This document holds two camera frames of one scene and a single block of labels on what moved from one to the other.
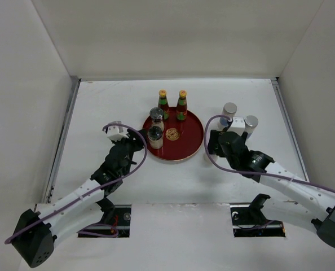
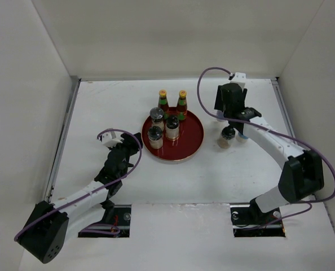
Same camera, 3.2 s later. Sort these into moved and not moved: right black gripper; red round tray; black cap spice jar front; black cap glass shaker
Moved: right black gripper; black cap spice jar front
Not moved: red round tray; black cap glass shaker
